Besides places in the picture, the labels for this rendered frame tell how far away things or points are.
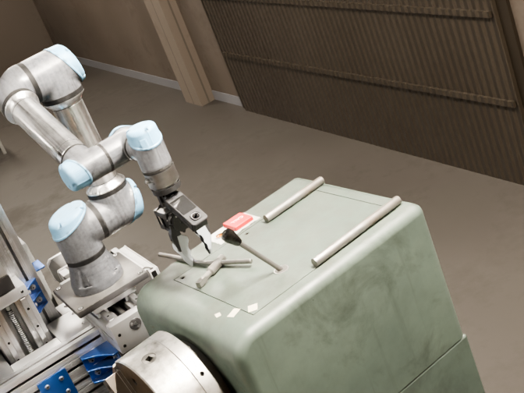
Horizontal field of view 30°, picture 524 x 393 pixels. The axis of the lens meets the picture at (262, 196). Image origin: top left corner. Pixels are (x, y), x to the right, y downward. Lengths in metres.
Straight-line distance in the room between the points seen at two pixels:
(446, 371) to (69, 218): 1.06
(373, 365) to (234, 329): 0.39
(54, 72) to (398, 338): 1.10
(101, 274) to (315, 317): 0.77
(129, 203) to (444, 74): 2.60
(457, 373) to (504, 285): 1.75
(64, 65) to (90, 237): 0.47
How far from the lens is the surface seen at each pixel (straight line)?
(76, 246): 2.70
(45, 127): 2.42
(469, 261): 4.47
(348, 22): 5.50
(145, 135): 2.23
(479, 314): 4.12
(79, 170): 2.29
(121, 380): 2.27
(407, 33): 5.09
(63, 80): 2.61
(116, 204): 2.72
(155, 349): 2.21
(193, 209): 2.27
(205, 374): 2.16
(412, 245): 2.32
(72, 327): 2.85
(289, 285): 2.18
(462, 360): 2.53
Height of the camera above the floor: 2.31
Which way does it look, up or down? 24 degrees down
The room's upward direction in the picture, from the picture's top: 22 degrees counter-clockwise
